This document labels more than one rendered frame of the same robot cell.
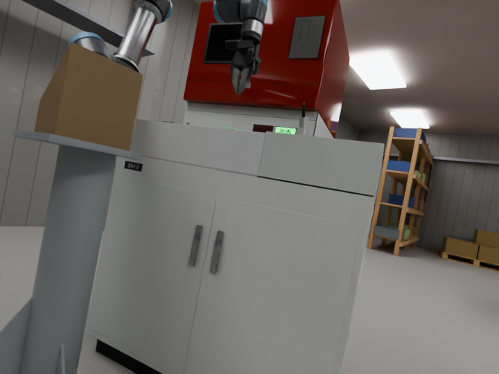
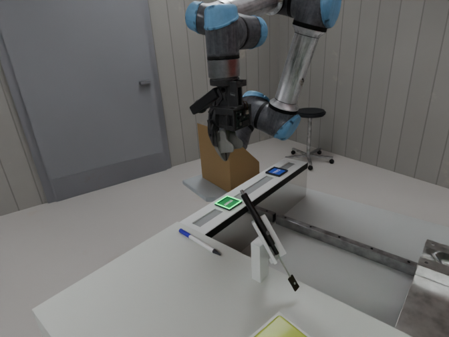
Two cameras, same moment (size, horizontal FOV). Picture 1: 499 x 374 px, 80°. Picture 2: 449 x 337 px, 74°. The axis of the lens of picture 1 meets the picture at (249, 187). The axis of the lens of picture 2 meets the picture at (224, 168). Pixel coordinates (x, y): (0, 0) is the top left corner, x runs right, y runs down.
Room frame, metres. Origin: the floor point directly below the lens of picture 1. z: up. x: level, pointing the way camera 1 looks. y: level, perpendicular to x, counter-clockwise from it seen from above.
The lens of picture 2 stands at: (1.29, -0.61, 1.39)
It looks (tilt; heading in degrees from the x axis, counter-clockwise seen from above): 23 degrees down; 109
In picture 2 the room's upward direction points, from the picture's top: 4 degrees counter-clockwise
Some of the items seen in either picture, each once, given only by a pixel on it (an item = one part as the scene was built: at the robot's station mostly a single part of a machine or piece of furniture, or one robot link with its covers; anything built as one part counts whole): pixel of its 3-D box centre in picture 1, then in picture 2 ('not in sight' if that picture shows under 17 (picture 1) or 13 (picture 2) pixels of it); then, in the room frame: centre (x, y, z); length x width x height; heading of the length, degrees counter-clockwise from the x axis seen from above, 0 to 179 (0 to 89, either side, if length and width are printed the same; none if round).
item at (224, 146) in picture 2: (246, 83); (225, 146); (1.06, 0.08, 1.14); 0.06 x 0.03 x 0.09; 157
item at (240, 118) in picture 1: (240, 141); not in sight; (1.69, 0.10, 1.02); 0.81 x 0.03 x 0.40; 67
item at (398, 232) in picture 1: (405, 193); not in sight; (6.66, -3.46, 1.24); 2.69 x 0.73 x 2.49; 141
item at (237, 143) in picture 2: (238, 83); (233, 143); (1.08, 0.11, 1.14); 0.06 x 0.03 x 0.09; 157
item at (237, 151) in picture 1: (197, 146); (254, 206); (1.10, 0.22, 0.89); 0.55 x 0.09 x 0.14; 67
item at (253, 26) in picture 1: (251, 31); (224, 69); (1.07, 0.10, 1.33); 0.08 x 0.08 x 0.05
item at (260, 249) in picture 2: (301, 133); (267, 252); (1.21, -0.17, 1.03); 0.06 x 0.04 x 0.13; 157
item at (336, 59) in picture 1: (273, 76); not in sight; (1.98, -0.02, 1.52); 0.81 x 0.75 x 0.60; 67
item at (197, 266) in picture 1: (237, 271); not in sight; (1.28, -0.02, 0.41); 0.96 x 0.64 x 0.82; 67
